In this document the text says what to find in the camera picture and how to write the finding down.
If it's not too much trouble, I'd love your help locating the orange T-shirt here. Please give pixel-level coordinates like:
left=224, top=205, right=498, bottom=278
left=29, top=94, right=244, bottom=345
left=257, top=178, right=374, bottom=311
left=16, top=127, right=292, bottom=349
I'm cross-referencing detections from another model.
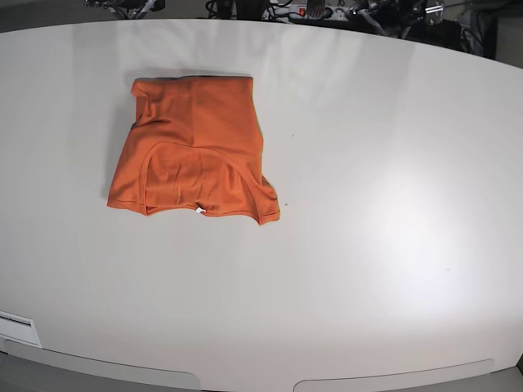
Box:
left=107, top=76, right=280, bottom=225

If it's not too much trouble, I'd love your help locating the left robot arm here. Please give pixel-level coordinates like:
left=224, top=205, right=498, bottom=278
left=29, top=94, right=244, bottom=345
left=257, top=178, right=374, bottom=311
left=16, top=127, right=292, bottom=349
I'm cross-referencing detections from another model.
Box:
left=344, top=0, right=445, bottom=39

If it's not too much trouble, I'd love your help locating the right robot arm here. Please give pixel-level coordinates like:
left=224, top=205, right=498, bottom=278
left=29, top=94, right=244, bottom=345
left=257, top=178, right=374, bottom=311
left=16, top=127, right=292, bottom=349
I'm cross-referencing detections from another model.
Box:
left=83, top=0, right=166, bottom=20

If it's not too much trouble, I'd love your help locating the white power strip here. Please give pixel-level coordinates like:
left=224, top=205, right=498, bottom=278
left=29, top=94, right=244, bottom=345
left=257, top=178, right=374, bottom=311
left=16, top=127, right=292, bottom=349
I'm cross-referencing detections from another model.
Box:
left=261, top=1, right=382, bottom=23

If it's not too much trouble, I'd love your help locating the white label on table edge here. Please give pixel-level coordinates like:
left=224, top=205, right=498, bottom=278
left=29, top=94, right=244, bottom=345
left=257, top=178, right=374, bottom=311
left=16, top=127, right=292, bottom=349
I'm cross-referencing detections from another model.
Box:
left=0, top=311, right=42, bottom=348

